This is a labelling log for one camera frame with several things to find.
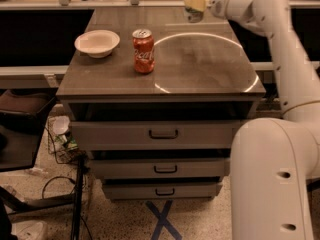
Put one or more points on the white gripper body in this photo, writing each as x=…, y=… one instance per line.
x=219, y=6

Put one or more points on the red coca-cola can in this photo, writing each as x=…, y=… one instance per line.
x=143, y=44

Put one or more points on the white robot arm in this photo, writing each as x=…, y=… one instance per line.
x=272, y=159

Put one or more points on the black office chair left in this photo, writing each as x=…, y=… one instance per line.
x=23, y=117

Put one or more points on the grey drawer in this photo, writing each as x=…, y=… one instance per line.
x=160, y=168
x=162, y=191
x=154, y=135

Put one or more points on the white bowl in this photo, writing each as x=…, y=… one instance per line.
x=97, y=43

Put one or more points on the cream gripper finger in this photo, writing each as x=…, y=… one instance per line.
x=198, y=5

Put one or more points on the top grey drawer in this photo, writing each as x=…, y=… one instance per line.
x=154, y=135

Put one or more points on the middle grey drawer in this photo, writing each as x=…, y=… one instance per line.
x=160, y=168

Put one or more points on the grey drawer cabinet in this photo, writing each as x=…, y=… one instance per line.
x=201, y=73

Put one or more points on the green white 7up can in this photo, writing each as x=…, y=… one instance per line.
x=193, y=16

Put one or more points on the wire waste basket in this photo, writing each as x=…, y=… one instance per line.
x=61, y=143

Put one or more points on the bottom grey drawer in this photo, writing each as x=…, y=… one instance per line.
x=162, y=191

